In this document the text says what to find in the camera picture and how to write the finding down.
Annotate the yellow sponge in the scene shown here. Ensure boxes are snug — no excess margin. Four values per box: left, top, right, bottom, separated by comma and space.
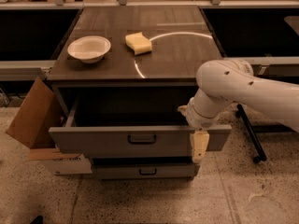
125, 32, 152, 55

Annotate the black wheeled base bar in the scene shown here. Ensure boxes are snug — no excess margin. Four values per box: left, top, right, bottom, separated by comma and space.
235, 104, 267, 163

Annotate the grey top drawer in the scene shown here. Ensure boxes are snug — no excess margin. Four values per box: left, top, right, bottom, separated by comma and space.
48, 91, 233, 160

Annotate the white bowl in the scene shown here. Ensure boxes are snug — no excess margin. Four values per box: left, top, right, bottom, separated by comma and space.
67, 35, 111, 63

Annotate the brown cardboard box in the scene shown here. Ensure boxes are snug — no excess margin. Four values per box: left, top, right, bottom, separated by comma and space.
7, 78, 92, 175

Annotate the black object on floor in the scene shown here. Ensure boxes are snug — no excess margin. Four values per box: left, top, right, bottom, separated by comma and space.
30, 216, 43, 224

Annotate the metal frame rail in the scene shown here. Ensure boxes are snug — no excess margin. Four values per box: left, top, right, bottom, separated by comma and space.
0, 60, 54, 81

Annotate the grey drawer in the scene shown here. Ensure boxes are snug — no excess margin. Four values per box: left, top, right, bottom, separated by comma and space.
92, 163, 199, 180
48, 91, 233, 160

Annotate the grey wooden drawer cabinet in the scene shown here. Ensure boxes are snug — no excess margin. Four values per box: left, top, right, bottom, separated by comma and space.
49, 6, 221, 169

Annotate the grey bottom drawer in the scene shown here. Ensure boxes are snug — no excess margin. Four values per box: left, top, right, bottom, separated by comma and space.
92, 163, 199, 180

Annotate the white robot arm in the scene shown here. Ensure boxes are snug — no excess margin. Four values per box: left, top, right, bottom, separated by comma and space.
178, 59, 299, 164

